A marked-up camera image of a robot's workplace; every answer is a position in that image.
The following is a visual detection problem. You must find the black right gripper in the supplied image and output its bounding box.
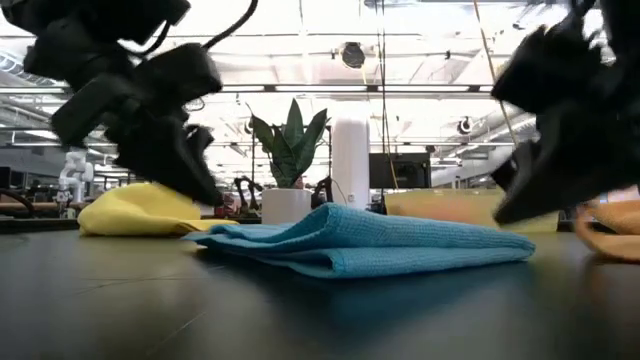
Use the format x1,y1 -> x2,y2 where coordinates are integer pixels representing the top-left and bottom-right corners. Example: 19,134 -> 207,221
491,0 -> 640,225

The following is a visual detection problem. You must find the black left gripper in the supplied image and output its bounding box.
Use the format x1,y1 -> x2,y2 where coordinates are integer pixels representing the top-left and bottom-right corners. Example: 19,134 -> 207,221
0,0 -> 224,208

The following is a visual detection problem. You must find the green translucent plastic tray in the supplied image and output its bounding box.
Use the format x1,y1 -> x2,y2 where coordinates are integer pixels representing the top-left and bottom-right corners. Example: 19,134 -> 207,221
384,188 -> 560,234

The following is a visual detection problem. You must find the blue microfiber towel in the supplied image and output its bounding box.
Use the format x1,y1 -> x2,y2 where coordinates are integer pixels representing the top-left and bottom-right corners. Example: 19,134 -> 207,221
183,202 -> 536,280

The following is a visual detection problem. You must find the yellow microfiber towel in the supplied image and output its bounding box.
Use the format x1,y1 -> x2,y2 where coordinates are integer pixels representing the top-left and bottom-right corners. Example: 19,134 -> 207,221
77,182 -> 240,238

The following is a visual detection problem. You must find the orange microfiber towel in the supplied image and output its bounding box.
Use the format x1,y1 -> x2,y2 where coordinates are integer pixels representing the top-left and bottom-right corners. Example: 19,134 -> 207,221
573,199 -> 640,264

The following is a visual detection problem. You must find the snake plant in white pot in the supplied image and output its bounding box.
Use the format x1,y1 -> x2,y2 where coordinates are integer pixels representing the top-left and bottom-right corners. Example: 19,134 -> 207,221
248,97 -> 331,225

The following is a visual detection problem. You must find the black monitor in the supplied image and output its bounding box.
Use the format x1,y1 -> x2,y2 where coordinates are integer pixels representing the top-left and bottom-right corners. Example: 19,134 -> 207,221
368,152 -> 432,190

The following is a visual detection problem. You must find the white round column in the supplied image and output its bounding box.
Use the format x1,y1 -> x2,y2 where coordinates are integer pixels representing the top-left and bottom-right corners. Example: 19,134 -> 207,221
331,117 -> 371,210

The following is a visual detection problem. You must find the orange extension cable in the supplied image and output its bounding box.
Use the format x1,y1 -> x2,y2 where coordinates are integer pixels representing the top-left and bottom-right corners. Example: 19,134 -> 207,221
472,0 -> 520,147

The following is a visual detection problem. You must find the black aluminium table frame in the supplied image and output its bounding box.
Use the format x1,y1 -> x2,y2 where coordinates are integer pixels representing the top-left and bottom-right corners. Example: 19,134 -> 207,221
0,217 -> 81,235

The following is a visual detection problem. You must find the black hanging cable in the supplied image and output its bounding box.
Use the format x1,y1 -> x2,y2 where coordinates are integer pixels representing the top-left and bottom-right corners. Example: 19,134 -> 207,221
377,0 -> 390,214

